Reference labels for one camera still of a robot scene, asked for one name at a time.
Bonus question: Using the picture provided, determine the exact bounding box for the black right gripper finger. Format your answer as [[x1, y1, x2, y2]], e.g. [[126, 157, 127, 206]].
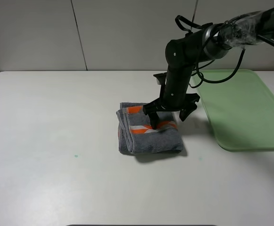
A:
[[148, 112, 160, 129], [179, 103, 197, 121]]

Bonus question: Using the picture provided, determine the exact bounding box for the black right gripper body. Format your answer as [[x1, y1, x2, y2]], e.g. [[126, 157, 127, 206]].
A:
[[143, 90, 200, 115]]

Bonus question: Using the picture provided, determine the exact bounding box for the grey towel with orange stripes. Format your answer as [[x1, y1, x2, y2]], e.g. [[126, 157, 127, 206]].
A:
[[116, 102, 184, 155]]

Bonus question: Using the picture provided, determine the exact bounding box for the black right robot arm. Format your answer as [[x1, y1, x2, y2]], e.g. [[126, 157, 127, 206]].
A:
[[143, 8, 274, 128]]

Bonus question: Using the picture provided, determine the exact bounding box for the light green plastic tray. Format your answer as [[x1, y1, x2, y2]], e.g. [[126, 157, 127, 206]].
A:
[[192, 70, 274, 152]]

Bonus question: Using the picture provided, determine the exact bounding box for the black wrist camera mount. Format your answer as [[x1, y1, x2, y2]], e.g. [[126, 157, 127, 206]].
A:
[[153, 73, 167, 92]]

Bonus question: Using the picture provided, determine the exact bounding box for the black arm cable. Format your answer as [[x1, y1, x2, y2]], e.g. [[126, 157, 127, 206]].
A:
[[175, 15, 274, 89]]

